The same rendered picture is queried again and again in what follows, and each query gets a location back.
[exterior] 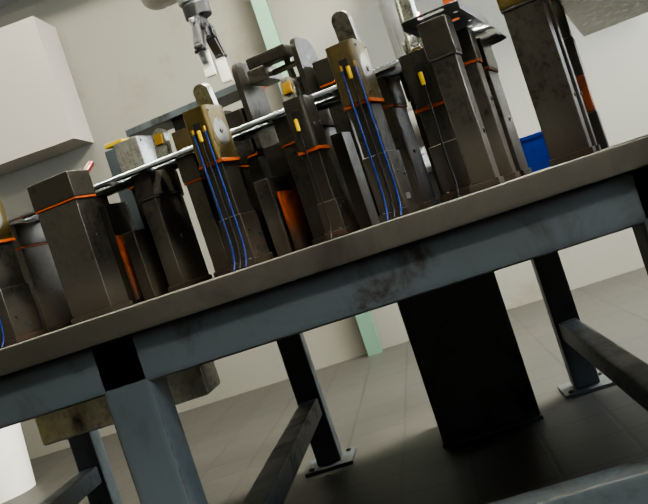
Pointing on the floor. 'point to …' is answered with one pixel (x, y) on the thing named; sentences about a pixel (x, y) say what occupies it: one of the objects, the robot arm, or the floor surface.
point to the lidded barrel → (8, 465)
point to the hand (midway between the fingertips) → (218, 75)
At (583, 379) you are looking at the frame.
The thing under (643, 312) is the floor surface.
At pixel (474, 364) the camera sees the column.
